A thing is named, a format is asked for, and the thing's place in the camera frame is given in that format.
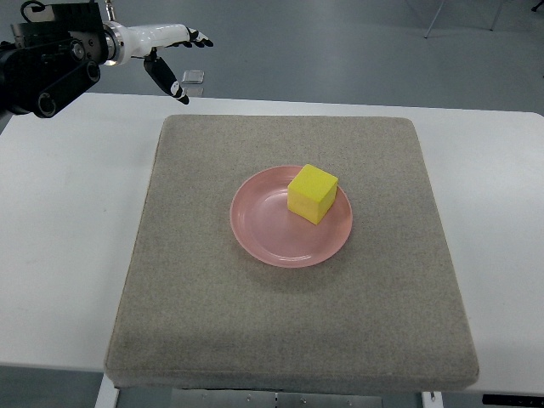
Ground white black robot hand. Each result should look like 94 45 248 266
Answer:
104 21 213 105

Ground yellow cube block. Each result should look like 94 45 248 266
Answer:
287 164 338 224

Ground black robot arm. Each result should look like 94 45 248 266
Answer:
1 1 114 118

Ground pink plate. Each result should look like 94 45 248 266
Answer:
229 166 353 268

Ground clear floor socket cover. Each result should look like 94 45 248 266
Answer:
182 70 205 84

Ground beige square cushion mat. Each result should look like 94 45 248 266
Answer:
105 115 479 394

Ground grey chair legs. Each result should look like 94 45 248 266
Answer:
423 1 543 39

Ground white table frame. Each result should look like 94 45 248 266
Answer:
94 377 543 407

